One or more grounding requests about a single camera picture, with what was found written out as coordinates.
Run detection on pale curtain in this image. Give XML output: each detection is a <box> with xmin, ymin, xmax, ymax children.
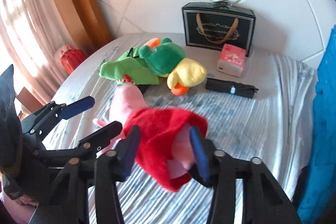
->
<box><xmin>0</xmin><ymin>0</ymin><xmax>79</xmax><ymax>109</ymax></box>

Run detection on green dinosaur plush toy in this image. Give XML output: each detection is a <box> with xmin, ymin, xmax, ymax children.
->
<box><xmin>99</xmin><ymin>48</ymin><xmax>160</xmax><ymax>86</ymax></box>

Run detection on blue plastic crate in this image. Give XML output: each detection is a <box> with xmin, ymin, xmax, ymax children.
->
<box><xmin>298</xmin><ymin>30</ymin><xmax>336</xmax><ymax>216</ymax></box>

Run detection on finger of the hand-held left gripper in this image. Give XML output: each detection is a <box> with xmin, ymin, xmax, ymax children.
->
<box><xmin>20</xmin><ymin>96</ymin><xmax>95</xmax><ymax>135</ymax></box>
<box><xmin>35</xmin><ymin>121</ymin><xmax>123</xmax><ymax>164</ymax></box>

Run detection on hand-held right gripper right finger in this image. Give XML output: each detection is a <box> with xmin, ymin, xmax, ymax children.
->
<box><xmin>189</xmin><ymin>126</ymin><xmax>302</xmax><ymax>224</ymax></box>

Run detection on black bundle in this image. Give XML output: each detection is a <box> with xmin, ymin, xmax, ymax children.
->
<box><xmin>205</xmin><ymin>77</ymin><xmax>259</xmax><ymax>99</ymax></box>

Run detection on striped cloth covered desktop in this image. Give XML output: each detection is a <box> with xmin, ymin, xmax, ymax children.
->
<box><xmin>39</xmin><ymin>32</ymin><xmax>319</xmax><ymax>224</ymax></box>

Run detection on black gift bag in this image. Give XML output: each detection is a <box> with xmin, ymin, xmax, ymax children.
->
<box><xmin>182</xmin><ymin>0</ymin><xmax>256</xmax><ymax>56</ymax></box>

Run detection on green frog plush toy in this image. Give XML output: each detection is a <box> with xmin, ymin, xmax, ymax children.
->
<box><xmin>139</xmin><ymin>38</ymin><xmax>208</xmax><ymax>96</ymax></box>

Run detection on pink tissue pack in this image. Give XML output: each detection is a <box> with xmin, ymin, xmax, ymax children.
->
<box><xmin>217</xmin><ymin>44</ymin><xmax>247</xmax><ymax>75</ymax></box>

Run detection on red-dressed pink pig plush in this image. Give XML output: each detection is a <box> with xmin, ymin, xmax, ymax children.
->
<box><xmin>93</xmin><ymin>86</ymin><xmax>209</xmax><ymax>191</ymax></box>

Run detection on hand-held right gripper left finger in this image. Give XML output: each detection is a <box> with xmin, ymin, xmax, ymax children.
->
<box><xmin>39</xmin><ymin>126</ymin><xmax>142</xmax><ymax>224</ymax></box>

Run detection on small red suitcase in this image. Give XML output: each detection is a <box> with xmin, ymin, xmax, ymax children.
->
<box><xmin>60</xmin><ymin>44</ymin><xmax>87</xmax><ymax>74</ymax></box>

